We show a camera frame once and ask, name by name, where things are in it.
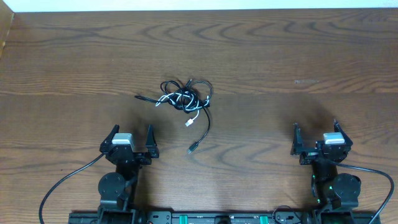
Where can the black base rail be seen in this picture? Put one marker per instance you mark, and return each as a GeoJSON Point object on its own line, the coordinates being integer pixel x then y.
{"type": "Point", "coordinates": [167, 217]}

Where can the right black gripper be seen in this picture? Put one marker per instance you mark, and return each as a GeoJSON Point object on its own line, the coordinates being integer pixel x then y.
{"type": "Point", "coordinates": [308, 155]}

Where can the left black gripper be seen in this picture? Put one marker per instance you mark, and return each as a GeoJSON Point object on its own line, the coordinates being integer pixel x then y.
{"type": "Point", "coordinates": [152, 152]}

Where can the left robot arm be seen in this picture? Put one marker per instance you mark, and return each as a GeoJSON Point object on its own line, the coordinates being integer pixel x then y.
{"type": "Point", "coordinates": [118, 188]}

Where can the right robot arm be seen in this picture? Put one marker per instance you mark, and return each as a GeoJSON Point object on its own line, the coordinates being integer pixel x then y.
{"type": "Point", "coordinates": [337, 194]}

